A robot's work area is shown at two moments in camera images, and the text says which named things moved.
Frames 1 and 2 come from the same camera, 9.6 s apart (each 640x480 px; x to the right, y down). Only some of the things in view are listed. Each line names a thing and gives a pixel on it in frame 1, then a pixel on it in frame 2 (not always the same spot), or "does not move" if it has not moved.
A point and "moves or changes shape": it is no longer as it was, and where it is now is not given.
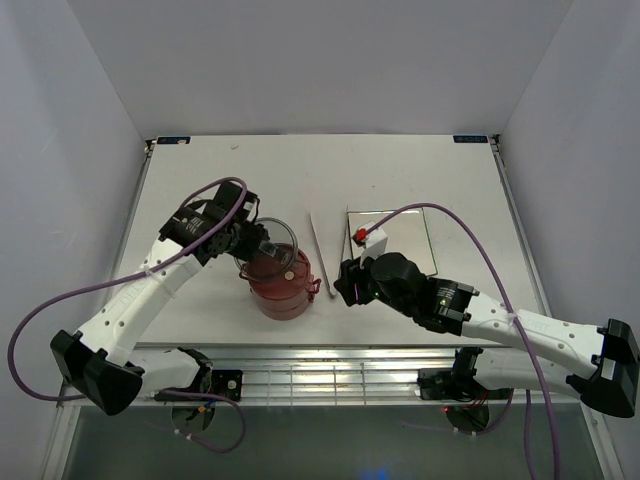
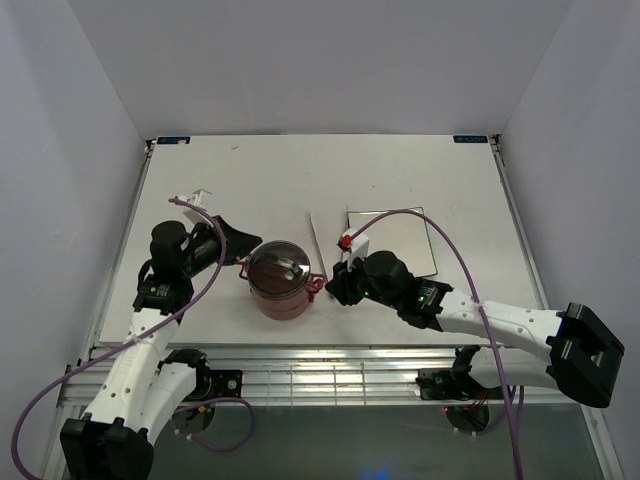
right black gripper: [350, 275] does not move
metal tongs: [322, 254] does not move
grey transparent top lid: [275, 255] moves or changes shape
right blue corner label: [470, 138] does not move
